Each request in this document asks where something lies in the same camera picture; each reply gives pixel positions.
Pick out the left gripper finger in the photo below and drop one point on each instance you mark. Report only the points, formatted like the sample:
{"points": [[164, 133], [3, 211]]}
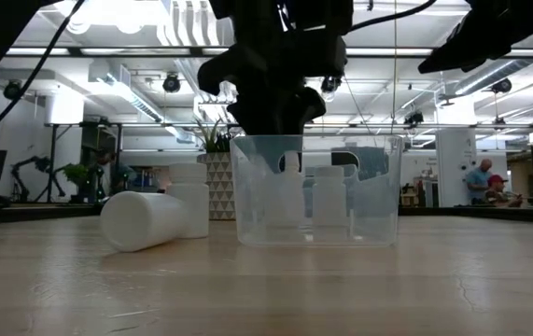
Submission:
{"points": [[310, 109], [266, 121]]}

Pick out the white plastic pill bottle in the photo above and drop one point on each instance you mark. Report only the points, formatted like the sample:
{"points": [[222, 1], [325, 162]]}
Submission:
{"points": [[193, 200], [329, 200], [291, 161], [135, 221]]}

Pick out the black background robot arm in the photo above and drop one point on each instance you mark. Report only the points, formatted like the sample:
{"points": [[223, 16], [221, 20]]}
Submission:
{"points": [[37, 163]]}

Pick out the clear plastic basket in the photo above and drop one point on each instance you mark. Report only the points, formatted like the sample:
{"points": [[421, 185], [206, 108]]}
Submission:
{"points": [[373, 210]]}

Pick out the black ceiling spotlight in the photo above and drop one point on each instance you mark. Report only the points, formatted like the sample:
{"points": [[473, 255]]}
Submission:
{"points": [[501, 86], [331, 85], [414, 118], [12, 89], [171, 83]]}

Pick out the green succulent plant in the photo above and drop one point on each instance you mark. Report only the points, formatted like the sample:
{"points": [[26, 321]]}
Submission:
{"points": [[225, 144]]}

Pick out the spiky green plant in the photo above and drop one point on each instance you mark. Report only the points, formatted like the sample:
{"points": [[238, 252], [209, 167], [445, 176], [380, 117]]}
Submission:
{"points": [[210, 140]]}

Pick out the white grey triangle-pattern pot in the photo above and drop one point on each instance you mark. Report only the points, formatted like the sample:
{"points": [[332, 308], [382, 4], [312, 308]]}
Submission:
{"points": [[219, 186]]}

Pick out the person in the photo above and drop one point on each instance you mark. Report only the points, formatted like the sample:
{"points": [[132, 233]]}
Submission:
{"points": [[497, 193], [105, 158], [478, 179]]}

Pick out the green background potted plant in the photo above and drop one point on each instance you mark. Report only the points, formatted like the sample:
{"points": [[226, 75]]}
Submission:
{"points": [[75, 173]]}

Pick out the black upright frame post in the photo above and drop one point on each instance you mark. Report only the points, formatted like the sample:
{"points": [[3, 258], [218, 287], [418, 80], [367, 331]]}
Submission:
{"points": [[53, 158], [119, 149]]}

